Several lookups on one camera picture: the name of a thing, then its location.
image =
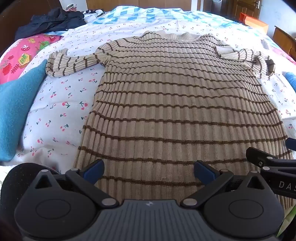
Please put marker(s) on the wooden side cabinet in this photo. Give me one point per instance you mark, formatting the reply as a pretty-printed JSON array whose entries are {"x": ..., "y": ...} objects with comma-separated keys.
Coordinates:
[{"x": 283, "y": 39}]

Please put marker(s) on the dark brown headboard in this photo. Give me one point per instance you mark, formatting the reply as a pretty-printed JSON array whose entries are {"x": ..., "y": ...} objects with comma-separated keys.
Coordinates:
[{"x": 13, "y": 23}]

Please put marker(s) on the beige brown-striped knit sweater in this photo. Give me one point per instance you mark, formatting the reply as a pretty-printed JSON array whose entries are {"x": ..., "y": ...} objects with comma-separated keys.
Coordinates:
[{"x": 173, "y": 104}]

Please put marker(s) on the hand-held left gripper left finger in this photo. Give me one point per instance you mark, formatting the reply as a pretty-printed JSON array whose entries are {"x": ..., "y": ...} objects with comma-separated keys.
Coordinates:
[{"x": 93, "y": 170}]

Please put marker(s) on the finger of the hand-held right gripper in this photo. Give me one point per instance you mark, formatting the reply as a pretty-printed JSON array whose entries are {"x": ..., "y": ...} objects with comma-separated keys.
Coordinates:
[
  {"x": 291, "y": 142},
  {"x": 256, "y": 155}
]

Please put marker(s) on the pink container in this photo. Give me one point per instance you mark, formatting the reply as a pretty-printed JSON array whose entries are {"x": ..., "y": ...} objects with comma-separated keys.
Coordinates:
[{"x": 71, "y": 7}]

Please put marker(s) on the white cherry-print bedsheet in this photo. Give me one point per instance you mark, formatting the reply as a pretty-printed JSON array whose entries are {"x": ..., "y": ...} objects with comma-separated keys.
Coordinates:
[{"x": 64, "y": 104}]

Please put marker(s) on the orange box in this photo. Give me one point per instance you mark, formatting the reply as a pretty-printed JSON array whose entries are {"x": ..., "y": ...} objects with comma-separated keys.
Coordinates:
[{"x": 254, "y": 23}]

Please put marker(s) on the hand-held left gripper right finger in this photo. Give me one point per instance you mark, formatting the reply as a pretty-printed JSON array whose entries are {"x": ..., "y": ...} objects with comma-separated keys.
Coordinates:
[{"x": 204, "y": 171}]

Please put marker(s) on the teal fleece cloth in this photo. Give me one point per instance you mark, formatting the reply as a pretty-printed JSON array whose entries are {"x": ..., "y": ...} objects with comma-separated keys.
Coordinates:
[{"x": 16, "y": 111}]

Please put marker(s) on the dark jacket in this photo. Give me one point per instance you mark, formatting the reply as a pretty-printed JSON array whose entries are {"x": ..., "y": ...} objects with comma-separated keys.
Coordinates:
[{"x": 50, "y": 20}]

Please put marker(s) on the wooden door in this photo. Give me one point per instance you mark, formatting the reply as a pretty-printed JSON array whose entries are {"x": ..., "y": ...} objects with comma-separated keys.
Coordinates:
[{"x": 240, "y": 5}]

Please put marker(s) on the blue knit sweater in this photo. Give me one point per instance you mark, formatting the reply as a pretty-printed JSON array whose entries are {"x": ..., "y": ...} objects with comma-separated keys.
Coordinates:
[{"x": 291, "y": 80}]

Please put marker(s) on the wooden wardrobe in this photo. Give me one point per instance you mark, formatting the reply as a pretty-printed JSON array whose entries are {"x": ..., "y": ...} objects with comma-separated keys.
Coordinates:
[{"x": 138, "y": 3}]

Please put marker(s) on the black and white small items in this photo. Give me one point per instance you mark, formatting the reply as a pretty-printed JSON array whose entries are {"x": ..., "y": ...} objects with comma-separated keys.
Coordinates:
[{"x": 97, "y": 12}]

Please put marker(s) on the pink printed blanket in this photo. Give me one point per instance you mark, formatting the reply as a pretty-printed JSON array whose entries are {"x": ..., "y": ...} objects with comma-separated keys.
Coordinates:
[{"x": 20, "y": 58}]

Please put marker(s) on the blue white patterned quilt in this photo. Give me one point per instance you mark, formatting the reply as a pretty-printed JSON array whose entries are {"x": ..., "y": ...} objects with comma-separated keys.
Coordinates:
[{"x": 138, "y": 14}]

